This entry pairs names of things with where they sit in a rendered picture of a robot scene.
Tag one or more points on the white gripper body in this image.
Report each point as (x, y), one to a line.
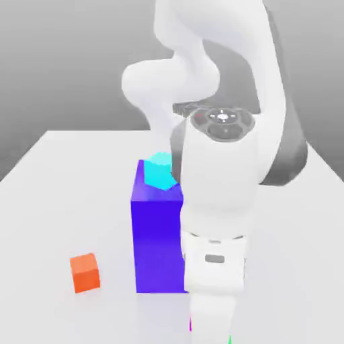
(212, 317)

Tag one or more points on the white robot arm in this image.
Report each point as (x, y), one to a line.
(215, 174)

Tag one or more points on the small magenta cube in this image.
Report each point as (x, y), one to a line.
(190, 324)

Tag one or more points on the small orange cube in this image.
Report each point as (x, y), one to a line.
(85, 274)

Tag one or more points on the small cyan cube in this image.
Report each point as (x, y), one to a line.
(157, 173)

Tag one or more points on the large blue box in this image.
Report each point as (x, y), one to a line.
(156, 242)

